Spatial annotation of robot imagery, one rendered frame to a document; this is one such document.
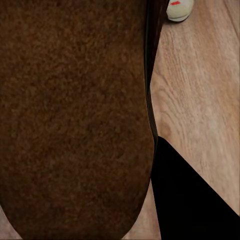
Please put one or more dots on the sandal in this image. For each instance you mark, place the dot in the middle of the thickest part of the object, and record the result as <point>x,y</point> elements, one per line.
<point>78,136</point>

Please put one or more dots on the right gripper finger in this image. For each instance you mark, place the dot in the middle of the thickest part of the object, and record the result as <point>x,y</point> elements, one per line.
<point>187,207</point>

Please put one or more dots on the gym shoe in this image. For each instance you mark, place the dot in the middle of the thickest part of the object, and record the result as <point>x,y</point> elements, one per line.
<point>178,10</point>

